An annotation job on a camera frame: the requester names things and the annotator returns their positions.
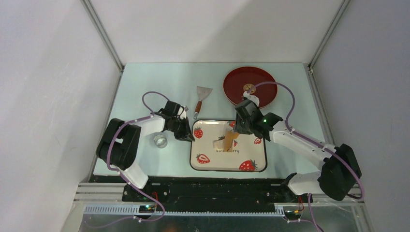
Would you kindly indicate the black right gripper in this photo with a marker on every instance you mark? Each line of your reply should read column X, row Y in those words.
column 239, row 128

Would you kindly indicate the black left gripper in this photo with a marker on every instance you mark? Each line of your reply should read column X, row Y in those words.
column 186, row 132

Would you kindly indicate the wooden dough roller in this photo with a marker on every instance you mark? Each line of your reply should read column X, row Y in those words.
column 230, row 136

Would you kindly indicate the strawberry print rectangular tray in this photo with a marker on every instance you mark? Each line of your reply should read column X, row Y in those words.
column 247, row 155

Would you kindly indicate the white dough piece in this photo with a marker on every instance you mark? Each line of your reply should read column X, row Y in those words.
column 220, row 145

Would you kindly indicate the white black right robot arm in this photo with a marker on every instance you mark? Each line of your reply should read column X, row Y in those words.
column 337, row 167

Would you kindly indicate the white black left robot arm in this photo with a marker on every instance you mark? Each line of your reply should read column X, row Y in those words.
column 119, row 144

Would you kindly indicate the round red lacquer tray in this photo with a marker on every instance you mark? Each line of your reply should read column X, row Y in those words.
column 243, row 79

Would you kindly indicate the metal scraper wooden handle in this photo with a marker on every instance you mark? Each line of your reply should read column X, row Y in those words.
column 202, row 93

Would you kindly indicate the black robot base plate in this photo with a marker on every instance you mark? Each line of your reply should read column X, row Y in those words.
column 213, row 195

